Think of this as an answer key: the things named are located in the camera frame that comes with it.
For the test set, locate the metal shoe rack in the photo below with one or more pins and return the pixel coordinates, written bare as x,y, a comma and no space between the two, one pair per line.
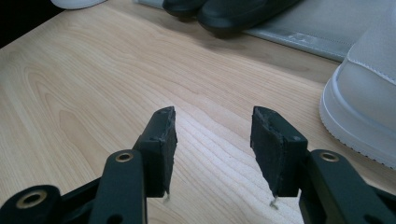
317,31

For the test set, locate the black slipper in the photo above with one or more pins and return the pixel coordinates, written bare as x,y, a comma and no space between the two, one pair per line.
182,7
236,15

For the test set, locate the white sneaker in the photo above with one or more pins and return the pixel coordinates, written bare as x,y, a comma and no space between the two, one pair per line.
364,105
74,3

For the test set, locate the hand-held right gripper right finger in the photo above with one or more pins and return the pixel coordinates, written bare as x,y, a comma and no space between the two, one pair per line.
280,155

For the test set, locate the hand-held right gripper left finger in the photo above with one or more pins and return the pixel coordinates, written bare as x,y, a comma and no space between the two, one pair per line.
158,155

